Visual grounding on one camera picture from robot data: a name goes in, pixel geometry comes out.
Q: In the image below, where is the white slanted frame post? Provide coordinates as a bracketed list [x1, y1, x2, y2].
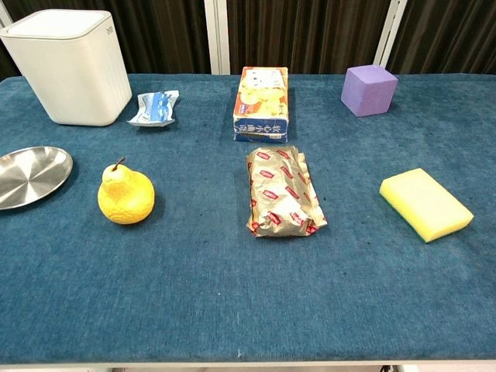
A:
[373, 0, 409, 69]

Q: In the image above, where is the white vertical frame post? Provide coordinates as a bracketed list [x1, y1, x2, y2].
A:
[204, 0, 231, 75]

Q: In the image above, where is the blue table cloth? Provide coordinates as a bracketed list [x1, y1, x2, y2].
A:
[0, 72, 496, 365]

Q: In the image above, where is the gold red foil snack pack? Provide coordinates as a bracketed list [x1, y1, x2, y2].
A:
[246, 144, 328, 239]

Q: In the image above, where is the yellow green sponge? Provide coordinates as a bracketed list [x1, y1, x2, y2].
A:
[379, 167, 475, 244]

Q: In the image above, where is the purple foam cube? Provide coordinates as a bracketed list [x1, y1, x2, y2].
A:
[340, 65, 399, 118]

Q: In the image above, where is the white plastic trash bin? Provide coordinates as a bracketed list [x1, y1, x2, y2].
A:
[0, 9, 133, 127]

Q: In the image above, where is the silver metal plate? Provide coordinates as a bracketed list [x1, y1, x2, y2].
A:
[0, 146, 74, 211]

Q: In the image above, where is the dark pleated curtain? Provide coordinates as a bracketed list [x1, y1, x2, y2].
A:
[0, 0, 496, 78]

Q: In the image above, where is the yellow pear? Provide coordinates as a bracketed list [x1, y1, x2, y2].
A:
[97, 156, 156, 226]

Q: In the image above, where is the orange blue snack box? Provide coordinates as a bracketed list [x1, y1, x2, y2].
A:
[232, 66, 291, 143]

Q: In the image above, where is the crumpled blue white wrapper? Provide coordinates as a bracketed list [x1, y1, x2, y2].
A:
[126, 90, 181, 129]

